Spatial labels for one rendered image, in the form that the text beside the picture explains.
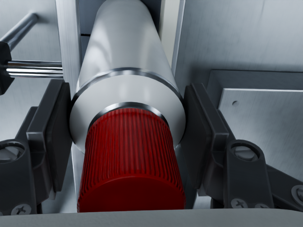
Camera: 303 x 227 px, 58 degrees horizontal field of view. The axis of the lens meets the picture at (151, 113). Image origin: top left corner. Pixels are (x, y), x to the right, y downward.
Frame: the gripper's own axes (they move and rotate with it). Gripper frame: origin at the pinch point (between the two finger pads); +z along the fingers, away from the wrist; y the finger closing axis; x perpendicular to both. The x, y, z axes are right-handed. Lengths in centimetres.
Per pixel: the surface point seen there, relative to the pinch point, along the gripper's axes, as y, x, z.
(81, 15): -3.8, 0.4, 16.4
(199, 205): 11.8, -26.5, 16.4
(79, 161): -3.6, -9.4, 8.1
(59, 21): -4.1, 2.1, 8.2
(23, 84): -11.9, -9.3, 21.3
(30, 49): -10.3, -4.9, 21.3
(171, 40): 3.9, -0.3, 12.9
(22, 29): -9.1, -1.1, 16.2
